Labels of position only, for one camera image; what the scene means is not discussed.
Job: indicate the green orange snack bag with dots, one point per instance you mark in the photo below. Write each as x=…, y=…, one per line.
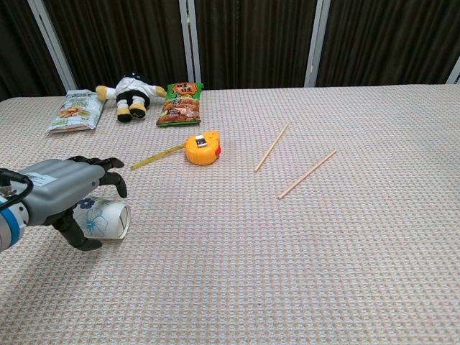
x=180, y=104

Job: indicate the white snack bag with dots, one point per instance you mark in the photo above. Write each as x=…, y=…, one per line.
x=76, y=113

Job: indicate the white floral paper cup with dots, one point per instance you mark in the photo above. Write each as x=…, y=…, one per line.
x=104, y=219

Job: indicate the dark curtain backdrop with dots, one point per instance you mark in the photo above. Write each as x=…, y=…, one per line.
x=230, y=39

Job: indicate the beige woven tablecloth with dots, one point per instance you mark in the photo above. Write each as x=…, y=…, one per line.
x=251, y=233

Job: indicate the orange tape measure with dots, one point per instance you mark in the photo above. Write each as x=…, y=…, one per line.
x=201, y=149

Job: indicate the wooden chopstick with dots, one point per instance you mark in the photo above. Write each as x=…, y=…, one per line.
x=306, y=174
x=271, y=147

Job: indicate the black white plush toy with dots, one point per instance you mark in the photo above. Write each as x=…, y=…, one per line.
x=131, y=95

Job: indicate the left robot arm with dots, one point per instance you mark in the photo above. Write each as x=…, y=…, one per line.
x=9, y=223

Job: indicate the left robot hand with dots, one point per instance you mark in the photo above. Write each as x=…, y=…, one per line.
x=61, y=194

